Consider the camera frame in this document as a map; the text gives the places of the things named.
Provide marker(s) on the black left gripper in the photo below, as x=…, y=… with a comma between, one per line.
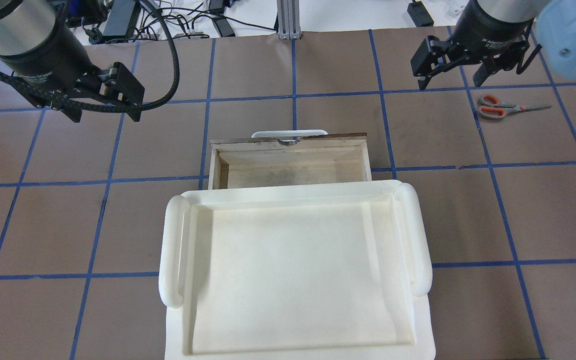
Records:
x=44, y=65

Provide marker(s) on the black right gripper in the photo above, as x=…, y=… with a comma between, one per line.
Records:
x=494, y=34

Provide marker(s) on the grey orange scissors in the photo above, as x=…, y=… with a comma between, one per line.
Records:
x=490, y=107

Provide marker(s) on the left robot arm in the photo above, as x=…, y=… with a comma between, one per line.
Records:
x=24, y=25

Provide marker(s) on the wooden drawer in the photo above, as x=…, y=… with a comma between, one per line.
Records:
x=288, y=161

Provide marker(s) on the black power adapter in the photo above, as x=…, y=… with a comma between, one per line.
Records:
x=419, y=14

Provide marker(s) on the black power brick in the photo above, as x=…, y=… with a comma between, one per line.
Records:
x=122, y=20

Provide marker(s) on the white tray cabinet top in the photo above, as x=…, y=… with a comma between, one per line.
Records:
x=338, y=271

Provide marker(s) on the aluminium frame post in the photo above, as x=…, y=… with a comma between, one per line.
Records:
x=288, y=20

